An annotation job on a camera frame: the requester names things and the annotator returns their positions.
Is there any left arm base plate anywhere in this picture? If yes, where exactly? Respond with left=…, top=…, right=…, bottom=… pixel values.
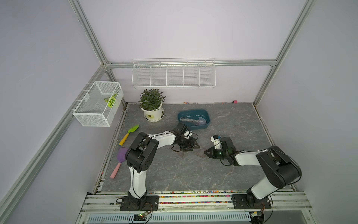
left=120, top=195, right=159, bottom=211

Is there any white wire wall shelf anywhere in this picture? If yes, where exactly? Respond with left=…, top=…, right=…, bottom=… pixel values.
left=131, top=58, right=216, bottom=89

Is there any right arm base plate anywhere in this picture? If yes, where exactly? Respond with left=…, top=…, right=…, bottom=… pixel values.
left=231, top=194, right=272, bottom=211

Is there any clear straight ruler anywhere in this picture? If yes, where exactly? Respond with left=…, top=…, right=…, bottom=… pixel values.
left=180, top=117, right=198, bottom=126

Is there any pink small triangle ruler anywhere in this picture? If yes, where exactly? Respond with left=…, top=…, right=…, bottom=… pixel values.
left=195, top=149, right=206, bottom=158

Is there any white wire side basket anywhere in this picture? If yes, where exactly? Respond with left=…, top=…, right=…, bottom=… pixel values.
left=72, top=81, right=124, bottom=127

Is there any purple pink toy spatula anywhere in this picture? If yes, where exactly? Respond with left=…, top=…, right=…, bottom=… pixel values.
left=110, top=147, right=128, bottom=179

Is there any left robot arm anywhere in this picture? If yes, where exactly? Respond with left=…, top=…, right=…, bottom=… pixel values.
left=125, top=123, right=199, bottom=203

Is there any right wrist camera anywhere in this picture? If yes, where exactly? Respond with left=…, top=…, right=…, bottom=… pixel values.
left=211, top=135, right=222, bottom=149

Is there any pink long triangle ruler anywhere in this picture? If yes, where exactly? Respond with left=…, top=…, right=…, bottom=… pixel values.
left=172, top=148, right=185, bottom=158

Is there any potted green plant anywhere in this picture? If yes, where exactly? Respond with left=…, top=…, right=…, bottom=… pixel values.
left=139, top=89, right=166, bottom=122

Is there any green toy in basket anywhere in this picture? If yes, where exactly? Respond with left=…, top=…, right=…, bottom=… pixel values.
left=104, top=94, right=117, bottom=108

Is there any aluminium rail front frame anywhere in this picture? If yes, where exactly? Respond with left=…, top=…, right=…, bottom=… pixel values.
left=76, top=189, right=319, bottom=224

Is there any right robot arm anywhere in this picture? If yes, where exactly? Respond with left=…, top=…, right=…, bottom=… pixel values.
left=204, top=135, right=302, bottom=203

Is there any teal plastic storage box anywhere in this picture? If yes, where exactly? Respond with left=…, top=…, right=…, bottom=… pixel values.
left=178, top=109, right=211, bottom=130

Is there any green yellow toy shovel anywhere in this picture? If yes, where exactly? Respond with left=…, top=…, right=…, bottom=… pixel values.
left=119, top=124, right=139, bottom=146

